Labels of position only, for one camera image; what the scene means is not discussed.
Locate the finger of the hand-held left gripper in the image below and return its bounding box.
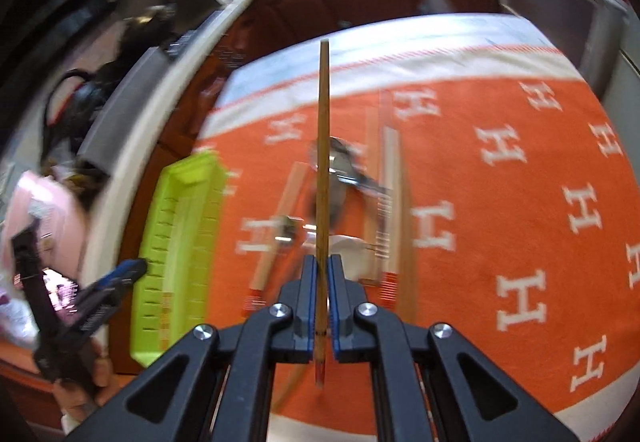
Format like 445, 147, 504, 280
75, 279, 128, 330
90, 258, 149, 295

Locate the white ceramic spoon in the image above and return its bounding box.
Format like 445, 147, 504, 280
327, 233, 383, 284

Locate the cream kitchen countertop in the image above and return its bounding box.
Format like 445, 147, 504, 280
75, 0, 631, 373

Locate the black pot with handle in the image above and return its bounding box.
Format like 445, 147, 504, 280
42, 67, 123, 158

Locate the pink rice cooker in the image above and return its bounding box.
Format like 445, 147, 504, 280
0, 171, 92, 283

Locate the green plastic utensil tray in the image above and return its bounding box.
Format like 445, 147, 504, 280
129, 148, 228, 368

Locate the light blue table cover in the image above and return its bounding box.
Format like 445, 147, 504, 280
220, 12, 556, 108

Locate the person's left hand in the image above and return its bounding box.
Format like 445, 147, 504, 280
52, 334, 115, 428

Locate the grey steel cabinet panel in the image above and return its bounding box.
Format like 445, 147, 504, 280
500, 0, 633, 103

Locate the small metal spoon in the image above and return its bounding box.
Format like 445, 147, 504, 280
272, 215, 317, 245

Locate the orange printed blanket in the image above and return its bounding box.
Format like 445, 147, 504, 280
192, 45, 640, 442

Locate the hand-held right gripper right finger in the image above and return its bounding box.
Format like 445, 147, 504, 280
327, 255, 581, 442

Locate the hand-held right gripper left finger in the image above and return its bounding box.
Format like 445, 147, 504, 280
65, 255, 318, 442

